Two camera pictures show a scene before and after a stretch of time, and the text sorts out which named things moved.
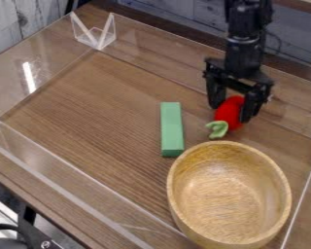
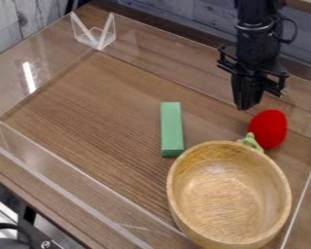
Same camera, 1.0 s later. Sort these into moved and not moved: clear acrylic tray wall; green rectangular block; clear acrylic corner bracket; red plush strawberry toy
Moved: red plush strawberry toy
Not moved: clear acrylic corner bracket; clear acrylic tray wall; green rectangular block
